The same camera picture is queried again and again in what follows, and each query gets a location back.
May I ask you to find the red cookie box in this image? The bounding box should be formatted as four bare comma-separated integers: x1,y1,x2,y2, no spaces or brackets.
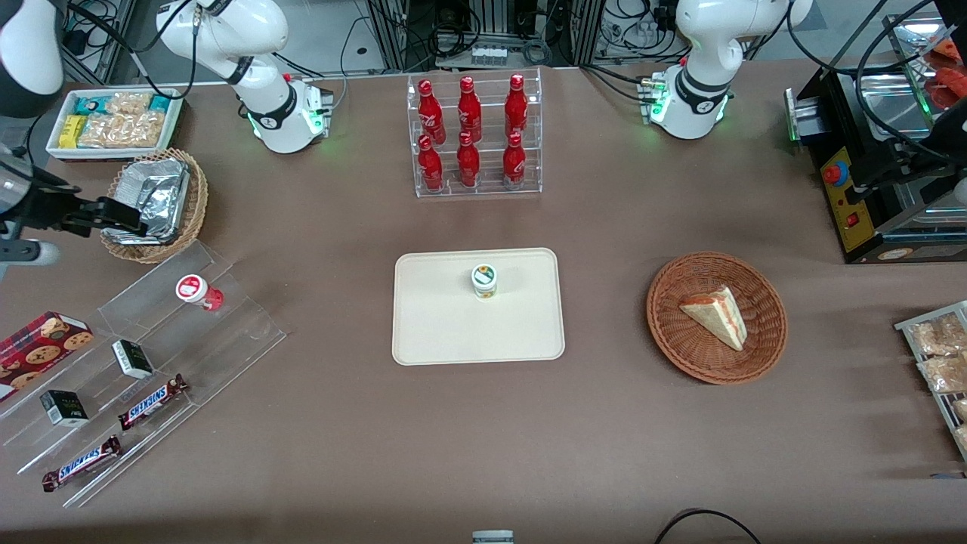
0,311,94,403

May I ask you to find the brown wicker basket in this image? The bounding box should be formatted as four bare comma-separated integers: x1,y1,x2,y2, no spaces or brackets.
646,251,789,386

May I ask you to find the red cola bottle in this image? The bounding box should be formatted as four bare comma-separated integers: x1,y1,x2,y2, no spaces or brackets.
505,73,529,138
458,76,483,143
418,79,446,146
419,134,444,191
502,132,527,190
457,131,481,188

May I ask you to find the cream plastic tray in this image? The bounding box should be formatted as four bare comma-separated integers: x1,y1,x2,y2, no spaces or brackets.
391,247,566,366

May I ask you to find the small black carton box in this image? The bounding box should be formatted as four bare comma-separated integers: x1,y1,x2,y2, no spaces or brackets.
112,339,155,380
39,390,90,428

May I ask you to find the clear acrylic bottle rack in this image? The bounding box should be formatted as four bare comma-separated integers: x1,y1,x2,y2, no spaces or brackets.
406,66,543,199

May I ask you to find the metal wire rack tray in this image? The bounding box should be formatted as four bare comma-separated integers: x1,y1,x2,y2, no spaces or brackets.
894,300,967,463

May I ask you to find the red gum jar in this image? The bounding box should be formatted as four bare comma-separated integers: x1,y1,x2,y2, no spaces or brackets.
176,274,225,312

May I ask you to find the triangular sandwich slice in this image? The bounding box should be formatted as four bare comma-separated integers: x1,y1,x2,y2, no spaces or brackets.
678,285,749,352

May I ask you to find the clear cracker packet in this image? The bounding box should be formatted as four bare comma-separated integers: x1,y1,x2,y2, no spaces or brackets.
78,112,167,149
106,92,153,116

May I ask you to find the Snickers chocolate bar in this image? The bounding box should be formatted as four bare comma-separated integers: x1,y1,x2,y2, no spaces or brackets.
118,374,190,431
42,435,123,493

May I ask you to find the black floor cable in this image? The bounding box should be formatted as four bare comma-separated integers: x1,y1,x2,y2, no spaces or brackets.
653,508,764,544

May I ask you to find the black machine with red button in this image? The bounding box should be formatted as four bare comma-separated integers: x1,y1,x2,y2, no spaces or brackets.
786,64,967,265

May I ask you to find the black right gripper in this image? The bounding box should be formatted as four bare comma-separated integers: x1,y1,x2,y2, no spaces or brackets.
0,168,148,239

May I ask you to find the light wicker basket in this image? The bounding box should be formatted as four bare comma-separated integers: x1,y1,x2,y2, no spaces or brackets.
100,148,209,264

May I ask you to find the white plastic snack bin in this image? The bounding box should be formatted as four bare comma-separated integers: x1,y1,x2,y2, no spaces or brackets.
45,88,185,162

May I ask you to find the steel tray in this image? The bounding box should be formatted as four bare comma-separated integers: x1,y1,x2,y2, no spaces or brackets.
882,11,967,84

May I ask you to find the silver foil container stack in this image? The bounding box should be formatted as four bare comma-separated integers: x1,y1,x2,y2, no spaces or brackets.
102,158,191,246

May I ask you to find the clear acrylic stepped shelf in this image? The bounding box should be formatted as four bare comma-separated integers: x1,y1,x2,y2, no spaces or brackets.
0,240,288,508

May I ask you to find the clear bagged pastry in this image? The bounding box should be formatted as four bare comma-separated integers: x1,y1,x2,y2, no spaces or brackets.
909,314,967,356
916,354,967,394

